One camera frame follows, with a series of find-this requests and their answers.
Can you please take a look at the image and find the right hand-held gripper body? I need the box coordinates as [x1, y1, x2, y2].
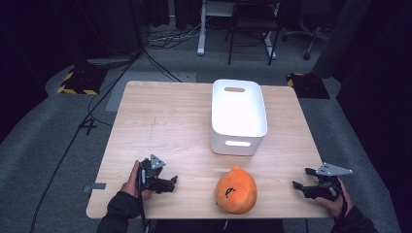
[304, 162, 354, 202]

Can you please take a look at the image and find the person's left hand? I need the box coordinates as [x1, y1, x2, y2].
[120, 160, 154, 201]

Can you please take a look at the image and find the white plastic bin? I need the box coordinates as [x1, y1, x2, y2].
[209, 79, 269, 157]

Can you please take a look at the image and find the office swivel chair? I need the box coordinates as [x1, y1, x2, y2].
[281, 17, 331, 62]

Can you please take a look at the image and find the person's dark lap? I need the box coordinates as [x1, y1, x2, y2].
[152, 218, 286, 233]

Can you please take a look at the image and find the dark stand base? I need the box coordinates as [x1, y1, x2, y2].
[85, 54, 137, 69]

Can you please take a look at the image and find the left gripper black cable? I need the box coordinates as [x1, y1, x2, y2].
[137, 167, 151, 233]

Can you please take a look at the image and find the orange plush toy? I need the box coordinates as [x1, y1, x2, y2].
[214, 165, 258, 216]

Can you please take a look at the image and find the black yellow striped floor plate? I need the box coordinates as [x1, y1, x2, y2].
[286, 72, 331, 100]
[56, 65, 109, 96]

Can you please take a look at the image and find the bundle of floor cables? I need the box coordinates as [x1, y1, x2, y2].
[145, 17, 213, 50]

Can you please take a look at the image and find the grey tape strip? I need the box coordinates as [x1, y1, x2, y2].
[83, 183, 107, 194]

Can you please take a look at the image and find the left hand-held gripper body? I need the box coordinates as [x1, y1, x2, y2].
[137, 153, 168, 194]

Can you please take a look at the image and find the grey curtain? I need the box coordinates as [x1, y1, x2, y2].
[311, 0, 373, 80]

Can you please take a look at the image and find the long black floor cable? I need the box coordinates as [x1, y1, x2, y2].
[29, 51, 144, 233]

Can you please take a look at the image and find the person's right hand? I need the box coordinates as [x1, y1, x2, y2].
[315, 177, 356, 219]

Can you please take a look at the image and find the white desk frame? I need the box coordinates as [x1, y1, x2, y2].
[196, 0, 278, 60]

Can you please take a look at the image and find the black metal chair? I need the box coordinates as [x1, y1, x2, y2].
[225, 2, 282, 67]

